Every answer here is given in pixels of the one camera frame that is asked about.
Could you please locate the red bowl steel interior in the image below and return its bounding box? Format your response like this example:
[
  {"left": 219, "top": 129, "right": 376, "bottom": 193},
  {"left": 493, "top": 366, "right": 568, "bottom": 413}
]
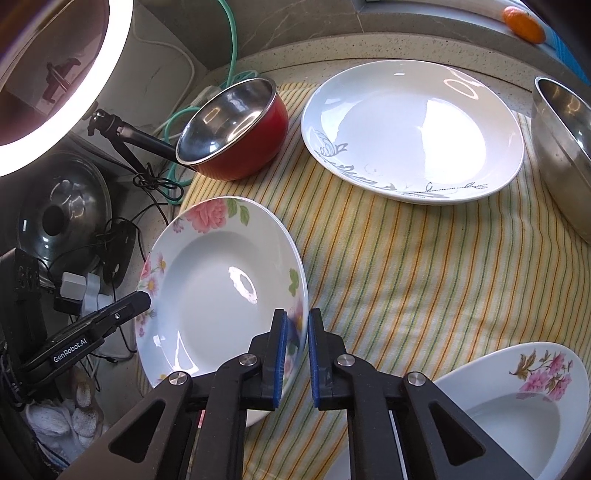
[{"left": 175, "top": 78, "right": 290, "bottom": 182}]

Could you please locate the glass pot lid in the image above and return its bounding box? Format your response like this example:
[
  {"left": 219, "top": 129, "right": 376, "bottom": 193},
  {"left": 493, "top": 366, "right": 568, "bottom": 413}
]
[{"left": 16, "top": 150, "right": 112, "bottom": 273}]

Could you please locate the yellow striped cloth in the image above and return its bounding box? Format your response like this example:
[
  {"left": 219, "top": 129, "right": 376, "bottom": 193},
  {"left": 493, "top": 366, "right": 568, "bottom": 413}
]
[{"left": 178, "top": 80, "right": 591, "bottom": 480}]

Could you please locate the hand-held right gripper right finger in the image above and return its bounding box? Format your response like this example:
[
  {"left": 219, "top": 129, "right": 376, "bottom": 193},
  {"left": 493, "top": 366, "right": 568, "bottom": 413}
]
[{"left": 308, "top": 308, "right": 532, "bottom": 480}]

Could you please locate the teal power cable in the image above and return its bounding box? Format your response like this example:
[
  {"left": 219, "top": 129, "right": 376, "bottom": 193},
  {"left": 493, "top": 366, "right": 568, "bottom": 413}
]
[{"left": 154, "top": 0, "right": 259, "bottom": 206}]

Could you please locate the white plate grey fish pattern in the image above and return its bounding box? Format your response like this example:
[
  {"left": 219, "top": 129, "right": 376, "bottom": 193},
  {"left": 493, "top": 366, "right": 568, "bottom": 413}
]
[{"left": 301, "top": 60, "right": 525, "bottom": 206}]

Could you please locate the black tripod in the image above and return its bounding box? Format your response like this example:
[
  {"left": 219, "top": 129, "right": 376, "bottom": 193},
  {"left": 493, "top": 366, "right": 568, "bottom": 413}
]
[{"left": 88, "top": 109, "right": 178, "bottom": 185}]

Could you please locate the round ring light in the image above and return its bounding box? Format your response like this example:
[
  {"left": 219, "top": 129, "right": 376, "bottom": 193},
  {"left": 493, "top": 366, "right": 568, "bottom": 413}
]
[{"left": 0, "top": 0, "right": 136, "bottom": 178}]

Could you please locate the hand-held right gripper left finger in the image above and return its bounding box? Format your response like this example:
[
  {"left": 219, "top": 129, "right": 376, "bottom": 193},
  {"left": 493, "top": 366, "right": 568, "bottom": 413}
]
[{"left": 107, "top": 308, "right": 290, "bottom": 480}]

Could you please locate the white plug adapter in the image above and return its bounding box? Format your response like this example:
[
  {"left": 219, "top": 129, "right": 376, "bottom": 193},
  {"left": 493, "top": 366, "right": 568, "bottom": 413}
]
[{"left": 83, "top": 272, "right": 115, "bottom": 315}]

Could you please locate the black cable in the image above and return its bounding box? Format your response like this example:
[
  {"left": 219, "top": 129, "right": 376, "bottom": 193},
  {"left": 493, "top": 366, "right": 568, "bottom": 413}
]
[{"left": 131, "top": 164, "right": 185, "bottom": 205}]

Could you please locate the black appliance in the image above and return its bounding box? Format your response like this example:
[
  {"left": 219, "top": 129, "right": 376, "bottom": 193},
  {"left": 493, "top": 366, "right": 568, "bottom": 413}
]
[{"left": 0, "top": 247, "right": 52, "bottom": 407}]

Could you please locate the orange tangerine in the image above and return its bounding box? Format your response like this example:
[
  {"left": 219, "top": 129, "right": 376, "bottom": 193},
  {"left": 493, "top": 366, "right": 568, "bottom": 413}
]
[{"left": 503, "top": 6, "right": 546, "bottom": 45}]

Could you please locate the large stainless steel bowl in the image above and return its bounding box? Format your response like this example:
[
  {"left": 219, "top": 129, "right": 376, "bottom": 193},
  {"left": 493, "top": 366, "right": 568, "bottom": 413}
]
[{"left": 531, "top": 76, "right": 591, "bottom": 243}]

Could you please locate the pink floral white plate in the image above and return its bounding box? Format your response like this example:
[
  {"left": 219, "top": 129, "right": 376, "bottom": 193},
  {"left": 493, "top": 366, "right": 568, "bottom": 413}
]
[{"left": 135, "top": 196, "right": 309, "bottom": 428}]

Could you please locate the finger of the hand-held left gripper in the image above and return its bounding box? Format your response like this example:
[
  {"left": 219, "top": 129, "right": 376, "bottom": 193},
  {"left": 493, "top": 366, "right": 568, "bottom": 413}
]
[{"left": 82, "top": 290, "right": 153, "bottom": 341}]

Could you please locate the grey white power adapter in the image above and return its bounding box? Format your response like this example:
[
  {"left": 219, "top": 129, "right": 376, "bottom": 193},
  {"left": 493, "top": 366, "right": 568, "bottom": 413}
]
[{"left": 60, "top": 272, "right": 89, "bottom": 302}]

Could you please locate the white net bag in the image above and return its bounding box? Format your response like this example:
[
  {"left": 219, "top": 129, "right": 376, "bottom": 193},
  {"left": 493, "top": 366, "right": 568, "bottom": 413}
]
[{"left": 23, "top": 369, "right": 109, "bottom": 462}]

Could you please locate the white power cable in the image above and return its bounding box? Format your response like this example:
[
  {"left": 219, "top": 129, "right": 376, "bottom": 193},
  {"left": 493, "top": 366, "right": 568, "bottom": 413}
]
[{"left": 134, "top": 34, "right": 218, "bottom": 130}]

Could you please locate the deep white floral plate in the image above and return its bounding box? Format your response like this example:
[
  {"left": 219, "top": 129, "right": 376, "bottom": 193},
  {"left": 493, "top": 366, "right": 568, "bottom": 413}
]
[{"left": 323, "top": 342, "right": 591, "bottom": 480}]

